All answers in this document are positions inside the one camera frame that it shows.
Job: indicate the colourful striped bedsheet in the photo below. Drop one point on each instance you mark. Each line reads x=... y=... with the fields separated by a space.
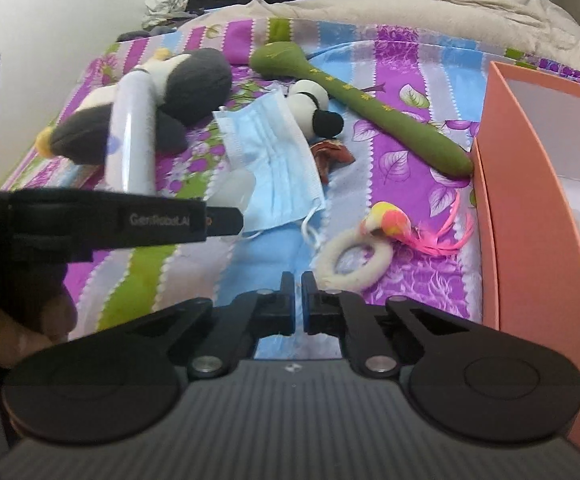
x=433 y=78

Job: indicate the beige duvet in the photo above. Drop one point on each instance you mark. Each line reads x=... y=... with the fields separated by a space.
x=538 y=27

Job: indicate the pink feather ring toy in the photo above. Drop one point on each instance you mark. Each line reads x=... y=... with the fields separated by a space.
x=383 y=227

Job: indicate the small panda plush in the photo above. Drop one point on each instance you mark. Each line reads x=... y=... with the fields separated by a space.
x=309 y=105

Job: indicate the orange cardboard box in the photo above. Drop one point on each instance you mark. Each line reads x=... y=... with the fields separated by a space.
x=527 y=182

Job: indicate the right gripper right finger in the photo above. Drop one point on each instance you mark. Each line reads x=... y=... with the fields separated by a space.
x=345 y=316

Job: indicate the clear plastic snack bag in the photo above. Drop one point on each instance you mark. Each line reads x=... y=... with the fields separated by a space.
x=234 y=190

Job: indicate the blue face mask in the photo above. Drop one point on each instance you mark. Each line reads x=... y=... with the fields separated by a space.
x=264 y=138

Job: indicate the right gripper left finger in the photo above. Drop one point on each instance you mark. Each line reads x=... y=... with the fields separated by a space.
x=235 y=330

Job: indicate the dark red patterned sachet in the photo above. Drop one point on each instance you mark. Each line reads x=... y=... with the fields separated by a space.
x=329 y=153

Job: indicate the operator left hand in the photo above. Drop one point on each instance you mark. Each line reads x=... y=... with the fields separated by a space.
x=58 y=317

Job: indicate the grey white penguin plush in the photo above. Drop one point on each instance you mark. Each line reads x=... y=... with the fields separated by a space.
x=188 y=87

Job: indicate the green plush massage stick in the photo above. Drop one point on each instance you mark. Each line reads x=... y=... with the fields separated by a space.
x=286 y=59

